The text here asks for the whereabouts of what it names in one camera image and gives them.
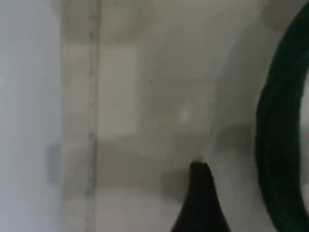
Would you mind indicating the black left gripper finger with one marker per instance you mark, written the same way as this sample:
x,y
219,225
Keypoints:
x,y
200,205

